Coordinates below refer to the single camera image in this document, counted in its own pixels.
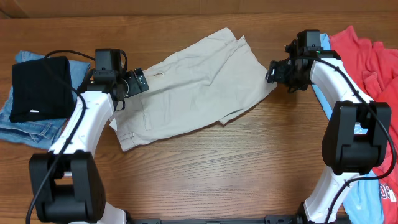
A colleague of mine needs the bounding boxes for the beige khaki shorts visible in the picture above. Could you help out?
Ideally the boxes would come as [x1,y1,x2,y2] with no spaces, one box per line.
[113,28,277,151]

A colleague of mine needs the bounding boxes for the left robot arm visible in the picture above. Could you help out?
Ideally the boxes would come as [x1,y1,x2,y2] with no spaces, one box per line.
[25,68,149,223]

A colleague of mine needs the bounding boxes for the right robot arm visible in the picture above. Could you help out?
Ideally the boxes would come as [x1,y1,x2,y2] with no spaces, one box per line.
[266,50,394,223]

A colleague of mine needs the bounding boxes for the red shirt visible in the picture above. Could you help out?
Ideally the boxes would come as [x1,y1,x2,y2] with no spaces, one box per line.
[330,26,397,223]

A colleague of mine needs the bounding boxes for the folded black garment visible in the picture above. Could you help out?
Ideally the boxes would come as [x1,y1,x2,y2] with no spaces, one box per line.
[9,57,75,123]

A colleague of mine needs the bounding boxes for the light blue shirt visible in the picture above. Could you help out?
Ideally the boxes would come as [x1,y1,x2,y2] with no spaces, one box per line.
[312,33,384,224]

